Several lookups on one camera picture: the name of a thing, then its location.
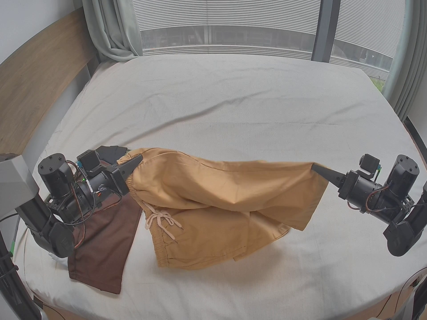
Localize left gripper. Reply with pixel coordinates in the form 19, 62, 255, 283
74, 165, 131, 212

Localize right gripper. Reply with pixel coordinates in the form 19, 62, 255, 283
337, 170, 384, 211

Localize tan shorts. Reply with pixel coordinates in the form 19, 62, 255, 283
115, 147, 331, 269

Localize bed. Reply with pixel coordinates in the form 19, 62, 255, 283
0, 7, 427, 320

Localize dark grey garment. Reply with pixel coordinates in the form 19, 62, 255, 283
95, 145, 129, 162

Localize brown shorts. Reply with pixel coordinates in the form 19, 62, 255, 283
67, 192, 144, 295

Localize white printed garment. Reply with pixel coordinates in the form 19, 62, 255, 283
48, 252, 69, 266

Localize grey-green curtain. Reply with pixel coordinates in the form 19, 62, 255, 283
78, 0, 144, 62
382, 0, 427, 122

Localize window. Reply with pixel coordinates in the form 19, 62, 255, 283
128, 0, 412, 79

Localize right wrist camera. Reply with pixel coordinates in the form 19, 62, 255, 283
358, 153, 381, 181

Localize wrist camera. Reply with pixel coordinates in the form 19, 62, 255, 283
358, 153, 381, 181
76, 149, 107, 179

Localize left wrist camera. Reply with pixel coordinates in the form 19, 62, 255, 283
76, 149, 107, 179

